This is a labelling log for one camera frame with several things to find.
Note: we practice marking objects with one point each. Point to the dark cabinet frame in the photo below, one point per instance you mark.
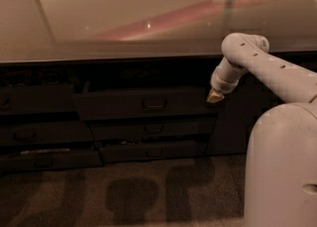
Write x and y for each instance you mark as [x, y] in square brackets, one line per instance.
[78, 114]

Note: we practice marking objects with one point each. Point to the dark drawer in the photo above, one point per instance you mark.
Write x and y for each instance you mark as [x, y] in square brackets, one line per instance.
[152, 151]
[148, 129]
[44, 133]
[72, 159]
[140, 103]
[36, 99]

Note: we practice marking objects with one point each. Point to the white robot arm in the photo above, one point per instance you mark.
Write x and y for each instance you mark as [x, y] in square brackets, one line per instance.
[281, 165]

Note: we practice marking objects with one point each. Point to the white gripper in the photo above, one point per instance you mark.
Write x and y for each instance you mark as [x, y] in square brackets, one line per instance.
[223, 86]

